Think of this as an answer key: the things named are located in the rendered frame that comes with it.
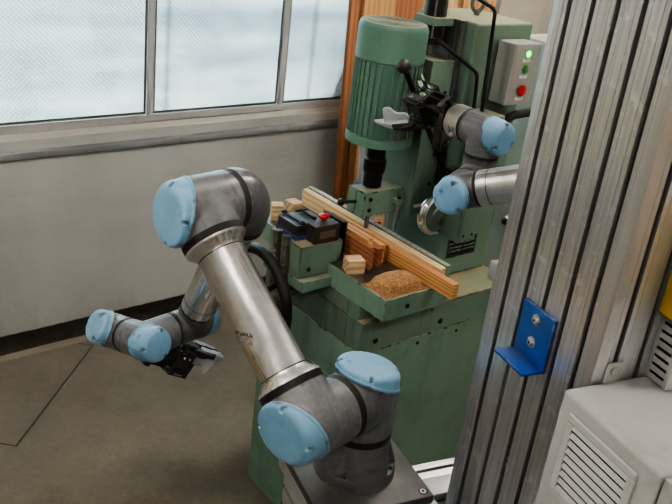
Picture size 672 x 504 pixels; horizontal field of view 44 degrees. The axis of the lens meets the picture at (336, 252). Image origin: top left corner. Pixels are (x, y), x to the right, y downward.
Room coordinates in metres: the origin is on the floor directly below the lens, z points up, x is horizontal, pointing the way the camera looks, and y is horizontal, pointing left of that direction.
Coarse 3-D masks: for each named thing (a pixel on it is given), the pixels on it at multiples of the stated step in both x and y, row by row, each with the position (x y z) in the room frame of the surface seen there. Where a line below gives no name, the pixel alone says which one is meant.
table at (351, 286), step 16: (304, 208) 2.31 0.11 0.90; (272, 224) 2.16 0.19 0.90; (336, 272) 1.92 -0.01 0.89; (368, 272) 1.92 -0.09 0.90; (384, 272) 1.94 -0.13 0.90; (304, 288) 1.88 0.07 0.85; (320, 288) 1.91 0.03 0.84; (336, 288) 1.92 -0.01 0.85; (352, 288) 1.87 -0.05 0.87; (368, 288) 1.83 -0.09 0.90; (368, 304) 1.82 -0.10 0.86; (384, 304) 1.78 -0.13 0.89; (400, 304) 1.81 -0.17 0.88; (416, 304) 1.85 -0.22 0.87; (432, 304) 1.89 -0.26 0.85; (384, 320) 1.78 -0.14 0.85
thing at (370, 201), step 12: (384, 180) 2.17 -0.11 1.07; (360, 192) 2.06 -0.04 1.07; (372, 192) 2.06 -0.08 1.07; (384, 192) 2.09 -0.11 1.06; (396, 192) 2.12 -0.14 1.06; (348, 204) 2.09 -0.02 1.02; (360, 204) 2.05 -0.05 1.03; (372, 204) 2.06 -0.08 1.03; (384, 204) 2.09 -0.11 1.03; (360, 216) 2.05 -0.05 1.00
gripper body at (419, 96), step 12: (432, 84) 1.86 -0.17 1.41; (408, 96) 1.85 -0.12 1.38; (420, 96) 1.84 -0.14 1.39; (432, 96) 1.82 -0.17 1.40; (444, 96) 1.81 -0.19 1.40; (408, 108) 1.86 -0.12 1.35; (420, 108) 1.82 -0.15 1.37; (432, 108) 1.80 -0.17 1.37; (444, 108) 1.78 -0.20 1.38; (420, 120) 1.84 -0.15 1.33; (432, 120) 1.84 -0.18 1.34; (444, 132) 1.79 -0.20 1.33
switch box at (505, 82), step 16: (512, 48) 2.16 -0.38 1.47; (528, 48) 2.18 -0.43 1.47; (496, 64) 2.19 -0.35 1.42; (512, 64) 2.15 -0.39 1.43; (528, 64) 2.19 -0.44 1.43; (496, 80) 2.18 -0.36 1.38; (512, 80) 2.15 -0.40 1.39; (528, 80) 2.20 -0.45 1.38; (496, 96) 2.17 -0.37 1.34; (512, 96) 2.16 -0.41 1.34; (528, 96) 2.21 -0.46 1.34
